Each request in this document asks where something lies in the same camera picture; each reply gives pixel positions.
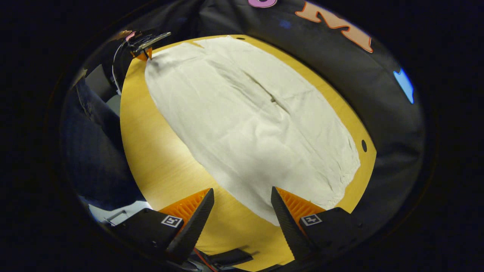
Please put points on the person's dark blue trousers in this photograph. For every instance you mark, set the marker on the person's dark blue trousers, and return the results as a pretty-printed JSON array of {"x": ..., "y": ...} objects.
[{"x": 94, "y": 151}]

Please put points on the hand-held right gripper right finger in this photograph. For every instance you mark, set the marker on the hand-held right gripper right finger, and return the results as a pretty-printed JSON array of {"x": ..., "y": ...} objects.
[{"x": 291, "y": 230}]

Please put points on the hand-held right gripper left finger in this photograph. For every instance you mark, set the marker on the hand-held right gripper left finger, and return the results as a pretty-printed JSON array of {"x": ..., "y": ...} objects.
[{"x": 194, "y": 226}]

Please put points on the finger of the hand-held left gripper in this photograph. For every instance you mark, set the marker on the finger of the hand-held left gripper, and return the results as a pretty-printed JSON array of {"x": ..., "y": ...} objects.
[{"x": 145, "y": 47}]

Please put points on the white jeans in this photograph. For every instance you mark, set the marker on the white jeans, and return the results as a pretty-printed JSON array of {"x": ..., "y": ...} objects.
[{"x": 245, "y": 124}]

